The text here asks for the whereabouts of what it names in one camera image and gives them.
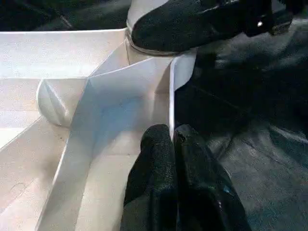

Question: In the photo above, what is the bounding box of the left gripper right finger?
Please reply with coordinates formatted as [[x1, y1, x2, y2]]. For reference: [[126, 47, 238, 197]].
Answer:
[[174, 124, 251, 231]]

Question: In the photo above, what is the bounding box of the white plastic table leg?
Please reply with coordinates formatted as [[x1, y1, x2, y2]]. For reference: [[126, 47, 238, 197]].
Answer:
[[126, 0, 193, 58]]

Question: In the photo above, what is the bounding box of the white plastic table top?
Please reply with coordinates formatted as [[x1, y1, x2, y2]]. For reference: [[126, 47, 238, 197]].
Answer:
[[0, 28, 197, 231]]

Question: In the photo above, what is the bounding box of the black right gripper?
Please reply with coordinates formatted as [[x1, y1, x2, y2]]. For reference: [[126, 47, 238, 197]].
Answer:
[[238, 0, 295, 37]]

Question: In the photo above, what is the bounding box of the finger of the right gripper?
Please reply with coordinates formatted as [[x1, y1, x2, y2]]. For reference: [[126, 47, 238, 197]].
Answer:
[[131, 0, 251, 53]]

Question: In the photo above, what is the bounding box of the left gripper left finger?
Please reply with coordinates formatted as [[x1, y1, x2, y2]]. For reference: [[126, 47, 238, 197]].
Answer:
[[119, 124, 179, 231]]

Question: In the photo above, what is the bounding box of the black plastic mat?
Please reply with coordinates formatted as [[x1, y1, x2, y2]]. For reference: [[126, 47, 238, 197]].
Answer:
[[0, 0, 308, 231]]

